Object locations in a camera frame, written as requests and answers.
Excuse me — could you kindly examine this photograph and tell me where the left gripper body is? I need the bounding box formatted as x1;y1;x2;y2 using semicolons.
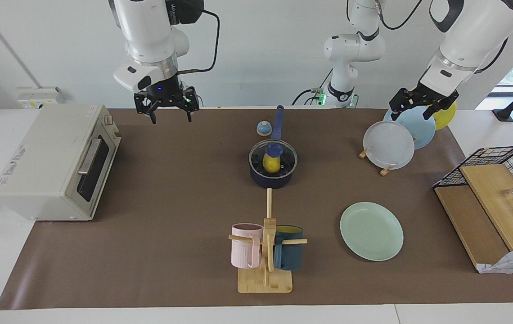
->
412;81;459;111

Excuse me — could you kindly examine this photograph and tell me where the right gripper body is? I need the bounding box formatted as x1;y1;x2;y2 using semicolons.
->
145;75;185;107

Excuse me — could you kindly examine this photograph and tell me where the wooden plate rack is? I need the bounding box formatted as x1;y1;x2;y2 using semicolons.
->
358;148;395;176

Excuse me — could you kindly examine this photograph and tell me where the yellow plate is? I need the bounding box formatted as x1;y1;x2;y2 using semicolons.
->
411;86;458;131

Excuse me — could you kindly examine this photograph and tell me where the mint green plate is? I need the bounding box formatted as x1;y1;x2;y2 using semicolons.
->
340;201;405;262

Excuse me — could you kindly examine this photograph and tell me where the wooden mug tree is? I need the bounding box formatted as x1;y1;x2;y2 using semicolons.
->
228;188;308;294

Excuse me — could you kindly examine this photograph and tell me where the cream toaster oven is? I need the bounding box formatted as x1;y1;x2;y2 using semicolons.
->
0;104;122;221

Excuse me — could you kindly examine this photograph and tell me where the wooden board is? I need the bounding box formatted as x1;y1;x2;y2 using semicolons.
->
434;185;510;271
459;164;513;252

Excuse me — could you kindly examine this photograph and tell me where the white wall socket box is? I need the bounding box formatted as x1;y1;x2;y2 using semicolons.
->
17;86;66;110

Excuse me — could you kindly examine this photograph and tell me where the light blue plate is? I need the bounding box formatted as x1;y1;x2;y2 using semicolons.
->
383;107;437;150

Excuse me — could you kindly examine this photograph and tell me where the black cable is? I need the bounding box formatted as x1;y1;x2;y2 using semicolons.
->
473;38;509;75
375;0;424;31
291;67;334;107
177;9;221;75

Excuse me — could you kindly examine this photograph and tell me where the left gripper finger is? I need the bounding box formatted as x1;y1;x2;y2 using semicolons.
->
422;102;453;120
389;87;421;122

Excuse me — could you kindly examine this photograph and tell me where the dark blue mug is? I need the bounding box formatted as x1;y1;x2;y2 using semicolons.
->
273;225;305;271

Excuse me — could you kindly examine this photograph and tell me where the pink ribbed mug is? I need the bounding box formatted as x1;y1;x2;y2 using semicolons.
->
231;223;264;270

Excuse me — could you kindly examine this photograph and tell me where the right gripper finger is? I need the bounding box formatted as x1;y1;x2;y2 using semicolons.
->
178;86;201;123
134;92;158;125

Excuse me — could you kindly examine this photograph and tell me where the glass lid with blue knob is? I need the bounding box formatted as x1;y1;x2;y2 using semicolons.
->
248;139;298;177

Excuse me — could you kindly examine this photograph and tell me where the yellow potato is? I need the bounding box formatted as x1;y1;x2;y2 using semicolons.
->
262;153;282;175

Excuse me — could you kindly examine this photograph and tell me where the dark blue pot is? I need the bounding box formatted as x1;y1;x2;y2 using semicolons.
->
248;105;298;189

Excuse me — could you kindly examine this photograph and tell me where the pale grey plate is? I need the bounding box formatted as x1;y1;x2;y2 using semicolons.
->
363;121;415;171

